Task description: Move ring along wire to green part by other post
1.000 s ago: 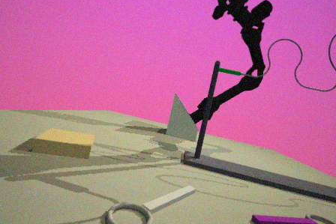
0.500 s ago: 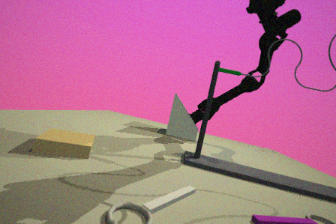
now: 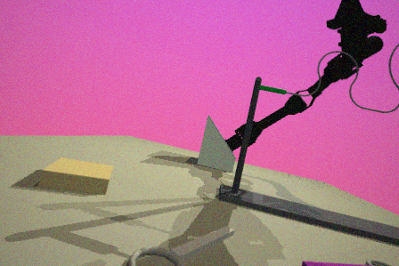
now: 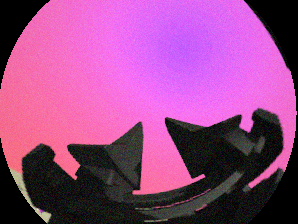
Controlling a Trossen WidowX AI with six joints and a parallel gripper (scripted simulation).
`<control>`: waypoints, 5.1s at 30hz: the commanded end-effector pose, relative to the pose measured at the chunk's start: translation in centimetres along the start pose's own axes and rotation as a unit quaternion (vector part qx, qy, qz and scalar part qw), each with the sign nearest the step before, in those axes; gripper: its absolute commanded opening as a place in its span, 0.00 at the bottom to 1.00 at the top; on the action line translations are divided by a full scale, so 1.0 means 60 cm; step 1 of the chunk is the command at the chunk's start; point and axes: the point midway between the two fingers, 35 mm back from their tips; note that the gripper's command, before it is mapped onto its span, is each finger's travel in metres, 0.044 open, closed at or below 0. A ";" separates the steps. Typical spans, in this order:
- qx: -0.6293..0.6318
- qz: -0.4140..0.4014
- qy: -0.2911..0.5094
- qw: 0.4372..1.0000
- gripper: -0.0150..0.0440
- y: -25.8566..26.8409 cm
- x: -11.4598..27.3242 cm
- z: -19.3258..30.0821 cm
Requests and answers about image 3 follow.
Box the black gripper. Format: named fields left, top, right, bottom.
left=326, top=0, right=383, bottom=51

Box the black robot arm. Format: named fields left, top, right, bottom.
left=226, top=34, right=383, bottom=153

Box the tan flat block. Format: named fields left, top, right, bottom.
left=38, top=157, right=114, bottom=195

